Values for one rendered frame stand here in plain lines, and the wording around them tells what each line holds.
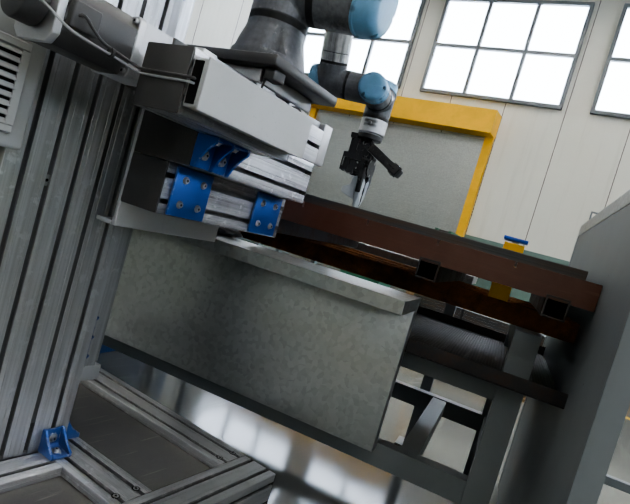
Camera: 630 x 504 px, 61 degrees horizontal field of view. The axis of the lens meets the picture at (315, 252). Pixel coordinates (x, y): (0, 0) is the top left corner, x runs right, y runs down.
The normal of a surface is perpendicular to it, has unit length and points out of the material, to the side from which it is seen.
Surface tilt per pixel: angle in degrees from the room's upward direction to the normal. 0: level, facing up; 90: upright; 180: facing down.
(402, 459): 90
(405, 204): 90
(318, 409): 90
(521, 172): 90
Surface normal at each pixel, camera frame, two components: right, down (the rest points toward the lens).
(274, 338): -0.34, -0.04
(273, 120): 0.83, 0.27
